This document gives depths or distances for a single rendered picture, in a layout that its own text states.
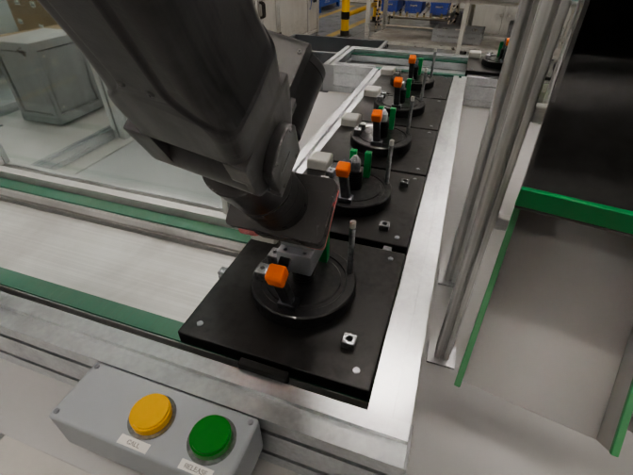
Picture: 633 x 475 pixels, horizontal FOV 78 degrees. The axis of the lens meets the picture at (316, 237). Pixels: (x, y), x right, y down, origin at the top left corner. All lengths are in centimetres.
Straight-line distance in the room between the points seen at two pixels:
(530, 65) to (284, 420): 40
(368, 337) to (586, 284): 23
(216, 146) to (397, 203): 57
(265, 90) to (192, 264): 52
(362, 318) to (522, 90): 30
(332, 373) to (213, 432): 13
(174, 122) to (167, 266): 53
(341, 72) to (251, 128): 146
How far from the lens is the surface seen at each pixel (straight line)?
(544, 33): 40
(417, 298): 56
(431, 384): 60
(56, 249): 82
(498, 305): 45
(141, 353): 53
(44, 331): 61
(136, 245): 76
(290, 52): 30
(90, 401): 51
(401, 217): 68
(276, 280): 41
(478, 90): 158
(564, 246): 46
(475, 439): 58
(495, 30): 775
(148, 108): 18
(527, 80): 40
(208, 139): 18
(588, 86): 43
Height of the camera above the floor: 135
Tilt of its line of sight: 38 degrees down
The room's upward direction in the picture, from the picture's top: straight up
